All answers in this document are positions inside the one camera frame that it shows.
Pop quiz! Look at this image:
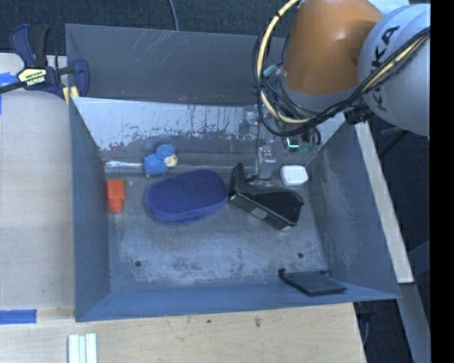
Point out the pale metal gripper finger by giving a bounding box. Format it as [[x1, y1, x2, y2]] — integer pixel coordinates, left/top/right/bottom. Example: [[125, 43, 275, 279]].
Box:
[[263, 157, 278, 182], [257, 146, 272, 181]]

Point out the white small box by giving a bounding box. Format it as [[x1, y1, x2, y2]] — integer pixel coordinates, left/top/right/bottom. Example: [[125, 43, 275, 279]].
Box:
[[279, 164, 309, 188]]

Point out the black stapler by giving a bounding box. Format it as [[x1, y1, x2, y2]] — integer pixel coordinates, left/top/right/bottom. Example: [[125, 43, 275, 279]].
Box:
[[228, 162, 305, 231]]

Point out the blue oval fabric case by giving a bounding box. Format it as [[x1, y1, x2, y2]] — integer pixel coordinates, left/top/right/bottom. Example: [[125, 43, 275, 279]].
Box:
[[143, 169, 229, 225]]

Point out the grey metal bin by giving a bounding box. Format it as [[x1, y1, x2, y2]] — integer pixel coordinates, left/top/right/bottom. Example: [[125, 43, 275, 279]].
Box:
[[64, 23, 403, 323]]

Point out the blue toy sheep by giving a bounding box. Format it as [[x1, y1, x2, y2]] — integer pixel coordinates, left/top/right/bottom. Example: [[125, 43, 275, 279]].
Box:
[[143, 144, 179, 178]]

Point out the black flat case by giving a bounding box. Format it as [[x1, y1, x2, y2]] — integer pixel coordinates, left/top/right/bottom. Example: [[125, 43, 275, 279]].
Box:
[[278, 267, 348, 298]]

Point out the orange plastic block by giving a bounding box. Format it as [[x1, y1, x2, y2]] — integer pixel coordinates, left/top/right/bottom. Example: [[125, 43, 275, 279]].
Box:
[[106, 178, 126, 214]]

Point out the black cylinder on white bracket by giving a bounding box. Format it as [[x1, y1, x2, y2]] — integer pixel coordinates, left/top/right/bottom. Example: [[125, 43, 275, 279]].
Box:
[[343, 104, 375, 126]]

